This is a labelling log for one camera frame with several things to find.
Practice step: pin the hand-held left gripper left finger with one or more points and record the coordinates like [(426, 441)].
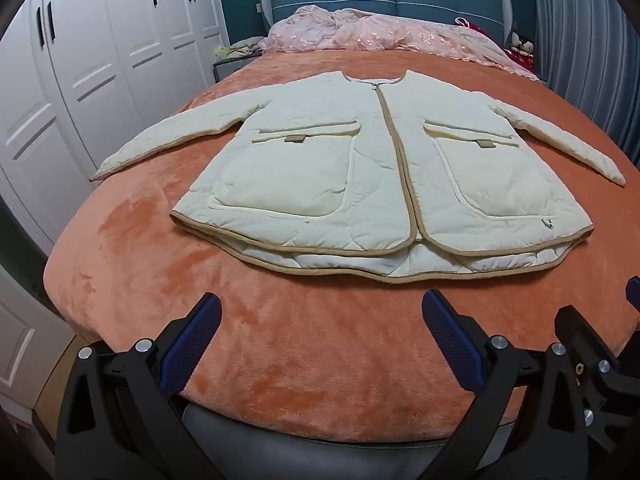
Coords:
[(197, 342)]

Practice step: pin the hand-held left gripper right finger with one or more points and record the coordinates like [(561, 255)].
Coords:
[(450, 342)]

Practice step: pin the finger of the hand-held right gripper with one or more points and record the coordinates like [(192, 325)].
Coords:
[(635, 292), (595, 360)]

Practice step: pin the cream quilted jacket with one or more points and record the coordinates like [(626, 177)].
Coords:
[(310, 185)]

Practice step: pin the orange plush blanket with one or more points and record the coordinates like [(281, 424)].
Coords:
[(300, 360)]

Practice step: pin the white panelled cabinet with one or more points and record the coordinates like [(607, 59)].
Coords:
[(25, 330)]

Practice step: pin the grey curtain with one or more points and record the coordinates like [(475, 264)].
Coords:
[(580, 35)]

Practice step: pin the stuffed toy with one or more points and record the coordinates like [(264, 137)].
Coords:
[(522, 47)]

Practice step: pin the dark nightstand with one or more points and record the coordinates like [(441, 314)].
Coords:
[(225, 67)]

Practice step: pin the yellowish cloth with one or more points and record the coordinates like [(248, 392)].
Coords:
[(235, 50)]

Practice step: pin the white panelled wardrobe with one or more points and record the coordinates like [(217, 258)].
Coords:
[(100, 60)]

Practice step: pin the red bag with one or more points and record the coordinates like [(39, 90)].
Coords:
[(467, 25)]

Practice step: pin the pink floral quilt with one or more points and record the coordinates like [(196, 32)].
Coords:
[(360, 32)]

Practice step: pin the grey padded bed frame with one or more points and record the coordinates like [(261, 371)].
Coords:
[(325, 450)]

